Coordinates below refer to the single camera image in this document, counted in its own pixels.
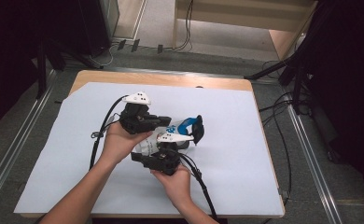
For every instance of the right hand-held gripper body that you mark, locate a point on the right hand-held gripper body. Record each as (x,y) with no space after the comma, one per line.
(163,161)

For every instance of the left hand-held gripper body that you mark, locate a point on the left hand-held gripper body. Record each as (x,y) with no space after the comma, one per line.
(135,119)

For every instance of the blue and white milk bag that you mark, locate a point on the blue and white milk bag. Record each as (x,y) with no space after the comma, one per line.
(152,144)

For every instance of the person's left hand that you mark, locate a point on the person's left hand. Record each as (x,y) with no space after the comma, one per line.
(118,146)

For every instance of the person's right hand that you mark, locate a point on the person's right hand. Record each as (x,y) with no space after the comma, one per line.
(174,186)

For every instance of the small dark round fixture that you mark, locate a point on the small dark round fixture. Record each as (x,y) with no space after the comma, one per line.
(199,86)

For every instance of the dark cabinet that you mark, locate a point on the dark cabinet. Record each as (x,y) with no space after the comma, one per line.
(93,28)

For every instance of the black metal stand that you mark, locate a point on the black metal stand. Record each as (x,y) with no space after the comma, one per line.
(41,77)
(296,90)

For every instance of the black curtain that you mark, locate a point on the black curtain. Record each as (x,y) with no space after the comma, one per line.
(351,77)
(9,46)

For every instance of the metal floor rail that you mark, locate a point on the metal floor rail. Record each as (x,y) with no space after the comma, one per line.
(314,174)
(15,146)

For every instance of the light wooden shelf frame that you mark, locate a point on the light wooden shelf frame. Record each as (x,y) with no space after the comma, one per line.
(226,14)

